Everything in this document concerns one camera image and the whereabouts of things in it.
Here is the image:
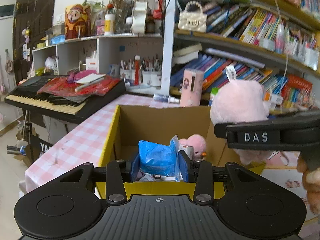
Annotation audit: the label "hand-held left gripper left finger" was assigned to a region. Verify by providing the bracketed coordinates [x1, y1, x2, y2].
[60, 155, 141, 203]

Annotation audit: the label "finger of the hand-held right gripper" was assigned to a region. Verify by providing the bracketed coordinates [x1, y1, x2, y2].
[214, 109, 320, 139]

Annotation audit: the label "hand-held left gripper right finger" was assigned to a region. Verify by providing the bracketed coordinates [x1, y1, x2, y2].
[179, 151, 263, 203]

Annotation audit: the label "blue plastic packet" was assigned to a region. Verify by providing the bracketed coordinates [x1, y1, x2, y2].
[138, 135, 187, 182]

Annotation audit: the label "light pink pig plush toy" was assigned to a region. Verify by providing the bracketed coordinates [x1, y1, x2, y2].
[209, 66, 272, 165]

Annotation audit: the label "pink chick plush toy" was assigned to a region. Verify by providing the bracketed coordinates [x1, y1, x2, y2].
[179, 134, 207, 160]

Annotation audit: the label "yellow cardboard box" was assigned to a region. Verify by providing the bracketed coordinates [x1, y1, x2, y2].
[96, 104, 267, 200]

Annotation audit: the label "person's right hand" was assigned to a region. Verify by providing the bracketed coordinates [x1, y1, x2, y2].
[297, 152, 320, 215]

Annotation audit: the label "small white box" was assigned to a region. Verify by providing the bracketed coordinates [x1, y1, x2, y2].
[179, 145, 194, 160]

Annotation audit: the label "white tub with green lid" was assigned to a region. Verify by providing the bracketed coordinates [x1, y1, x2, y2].
[209, 87, 222, 107]

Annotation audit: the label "red box set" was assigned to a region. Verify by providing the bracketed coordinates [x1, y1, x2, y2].
[282, 75, 313, 110]

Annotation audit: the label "row of leaning picture books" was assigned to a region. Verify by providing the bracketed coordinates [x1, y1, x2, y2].
[170, 54, 288, 93]

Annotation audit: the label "pink checked tablecloth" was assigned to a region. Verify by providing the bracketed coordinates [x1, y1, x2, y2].
[24, 94, 320, 230]

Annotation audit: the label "pale rolled paper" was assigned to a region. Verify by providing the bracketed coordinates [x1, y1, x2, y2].
[206, 48, 265, 68]

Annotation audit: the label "pink humidifier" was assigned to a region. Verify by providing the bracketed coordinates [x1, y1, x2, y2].
[179, 69, 204, 107]

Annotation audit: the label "purple glitter tube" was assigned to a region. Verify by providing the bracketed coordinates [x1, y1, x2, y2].
[153, 93, 180, 104]

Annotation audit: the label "white pen organizer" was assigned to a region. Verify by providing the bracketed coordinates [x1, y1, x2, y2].
[285, 40, 320, 70]

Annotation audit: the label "pastel spray bottle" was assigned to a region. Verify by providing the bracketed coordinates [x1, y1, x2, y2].
[275, 24, 287, 53]

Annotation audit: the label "white pen cup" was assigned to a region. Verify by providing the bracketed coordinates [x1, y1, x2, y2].
[119, 68, 137, 85]
[142, 70, 162, 87]

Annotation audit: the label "pair of thick old books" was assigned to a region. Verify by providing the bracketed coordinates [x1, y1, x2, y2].
[172, 44, 203, 64]

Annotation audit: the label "red tassel doll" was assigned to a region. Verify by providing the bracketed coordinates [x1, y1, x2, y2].
[134, 54, 141, 85]

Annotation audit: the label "row of colourful thin books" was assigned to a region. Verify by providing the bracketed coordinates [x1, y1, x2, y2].
[207, 4, 283, 45]

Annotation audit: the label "white notebook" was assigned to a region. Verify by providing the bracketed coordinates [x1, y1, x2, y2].
[75, 74, 107, 92]

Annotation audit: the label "black keyboard stand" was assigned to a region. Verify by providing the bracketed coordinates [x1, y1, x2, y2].
[7, 105, 69, 167]

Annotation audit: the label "black electronic keyboard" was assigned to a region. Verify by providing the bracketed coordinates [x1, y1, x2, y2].
[4, 76, 127, 125]

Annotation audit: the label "red fabric pile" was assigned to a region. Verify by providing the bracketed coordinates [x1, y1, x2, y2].
[37, 76, 120, 97]

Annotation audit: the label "white box with red label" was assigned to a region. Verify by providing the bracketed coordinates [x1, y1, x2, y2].
[85, 57, 99, 73]

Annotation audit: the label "white and wood bookshelf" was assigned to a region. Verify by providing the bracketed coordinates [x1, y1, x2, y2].
[160, 0, 320, 115]

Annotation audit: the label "white cubby shelf unit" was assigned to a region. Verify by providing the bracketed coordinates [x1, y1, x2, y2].
[32, 34, 164, 90]

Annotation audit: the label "white plush toy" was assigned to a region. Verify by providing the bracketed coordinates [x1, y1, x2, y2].
[45, 56, 58, 71]

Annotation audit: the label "brown bottle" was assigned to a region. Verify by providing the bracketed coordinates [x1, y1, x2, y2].
[145, 14, 156, 33]

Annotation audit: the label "pink small boxes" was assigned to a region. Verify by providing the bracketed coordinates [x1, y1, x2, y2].
[96, 20, 107, 35]

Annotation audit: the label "white bottle with yellow label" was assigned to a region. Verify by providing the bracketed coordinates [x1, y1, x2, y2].
[104, 12, 115, 36]

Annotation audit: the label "blue box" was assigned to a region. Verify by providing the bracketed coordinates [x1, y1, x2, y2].
[50, 35, 65, 46]

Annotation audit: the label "white ribbon roll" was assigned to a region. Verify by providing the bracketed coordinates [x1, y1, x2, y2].
[131, 0, 147, 34]

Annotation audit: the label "fortune god figure bag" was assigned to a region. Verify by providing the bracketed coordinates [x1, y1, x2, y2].
[65, 4, 92, 40]

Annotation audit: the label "dark wooden door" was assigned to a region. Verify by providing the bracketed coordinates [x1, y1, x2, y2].
[12, 0, 59, 85]

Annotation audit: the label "white hanging cable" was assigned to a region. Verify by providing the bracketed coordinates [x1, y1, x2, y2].
[272, 0, 289, 90]

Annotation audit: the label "cream pearl-handled handbag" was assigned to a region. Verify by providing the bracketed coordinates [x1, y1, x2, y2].
[178, 1, 207, 32]

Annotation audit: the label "green wall board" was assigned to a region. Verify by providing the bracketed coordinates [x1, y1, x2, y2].
[0, 4, 15, 19]

